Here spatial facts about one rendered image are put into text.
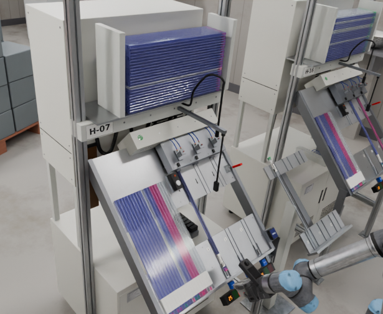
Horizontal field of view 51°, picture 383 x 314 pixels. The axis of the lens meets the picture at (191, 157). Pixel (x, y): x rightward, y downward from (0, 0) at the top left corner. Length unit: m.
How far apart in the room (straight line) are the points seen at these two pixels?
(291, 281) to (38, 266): 1.86
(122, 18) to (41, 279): 1.81
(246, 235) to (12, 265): 1.67
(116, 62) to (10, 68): 2.67
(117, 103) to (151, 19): 0.43
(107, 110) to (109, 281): 0.79
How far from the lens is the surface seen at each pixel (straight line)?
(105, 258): 2.06
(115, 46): 1.50
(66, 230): 2.24
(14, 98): 4.22
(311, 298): 1.67
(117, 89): 1.54
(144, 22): 1.78
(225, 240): 1.89
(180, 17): 1.90
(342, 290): 3.06
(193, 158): 1.84
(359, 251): 1.67
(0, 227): 3.34
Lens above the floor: 2.06
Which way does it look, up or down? 30 degrees down
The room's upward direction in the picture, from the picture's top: 5 degrees clockwise
